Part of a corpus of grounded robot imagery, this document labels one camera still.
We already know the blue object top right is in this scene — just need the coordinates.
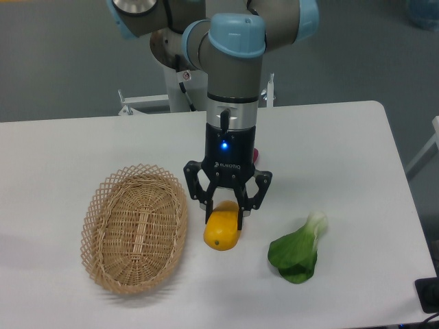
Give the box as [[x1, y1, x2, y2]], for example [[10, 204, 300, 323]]
[[406, 0, 438, 32]]

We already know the green bok choy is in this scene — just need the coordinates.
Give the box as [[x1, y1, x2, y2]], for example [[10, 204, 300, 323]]
[[268, 211, 328, 284]]

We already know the woven wicker basket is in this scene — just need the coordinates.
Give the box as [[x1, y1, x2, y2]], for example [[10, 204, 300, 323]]
[[80, 164, 188, 294]]

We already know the yellow mango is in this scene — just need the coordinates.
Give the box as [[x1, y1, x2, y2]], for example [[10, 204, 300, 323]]
[[203, 200, 241, 251]]

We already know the white frame at right edge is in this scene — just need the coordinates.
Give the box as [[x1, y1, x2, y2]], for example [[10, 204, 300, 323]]
[[405, 116, 438, 181]]

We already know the pink red object behind gripper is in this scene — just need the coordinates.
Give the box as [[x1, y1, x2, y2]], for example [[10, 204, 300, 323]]
[[253, 148, 259, 164]]

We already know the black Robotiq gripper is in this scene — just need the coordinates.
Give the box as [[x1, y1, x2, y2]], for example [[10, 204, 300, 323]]
[[183, 124, 272, 230]]

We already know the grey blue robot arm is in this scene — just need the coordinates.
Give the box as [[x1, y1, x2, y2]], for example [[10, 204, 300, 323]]
[[107, 1, 319, 226]]

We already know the black device at table edge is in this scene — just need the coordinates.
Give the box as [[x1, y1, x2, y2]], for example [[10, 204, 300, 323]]
[[414, 277, 438, 313]]

